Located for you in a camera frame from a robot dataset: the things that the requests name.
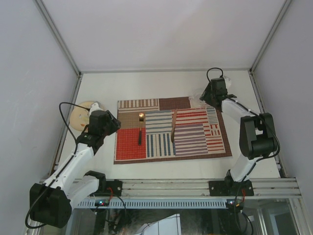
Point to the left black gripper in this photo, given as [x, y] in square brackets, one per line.
[115, 124]

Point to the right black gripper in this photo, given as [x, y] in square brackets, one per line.
[205, 94]

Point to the clear glass cup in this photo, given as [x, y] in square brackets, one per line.
[195, 101]

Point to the dark handled fork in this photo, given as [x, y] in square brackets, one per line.
[141, 120]

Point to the brown wooden knife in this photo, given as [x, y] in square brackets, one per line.
[174, 125]

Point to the patchwork striped placemat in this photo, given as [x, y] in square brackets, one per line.
[199, 133]

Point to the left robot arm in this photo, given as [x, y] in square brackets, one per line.
[52, 202]

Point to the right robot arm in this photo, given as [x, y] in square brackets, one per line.
[257, 138]

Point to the round wooden plate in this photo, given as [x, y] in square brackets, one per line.
[79, 117]

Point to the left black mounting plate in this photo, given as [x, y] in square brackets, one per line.
[114, 187]

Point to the black mounting plate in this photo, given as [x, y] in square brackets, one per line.
[222, 188]
[114, 187]

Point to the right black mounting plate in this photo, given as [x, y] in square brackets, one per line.
[222, 188]

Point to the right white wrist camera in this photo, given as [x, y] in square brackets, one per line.
[228, 81]

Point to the perforated blue cable tray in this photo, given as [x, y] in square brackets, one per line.
[116, 203]

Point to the aluminium front rail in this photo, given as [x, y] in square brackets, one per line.
[201, 188]

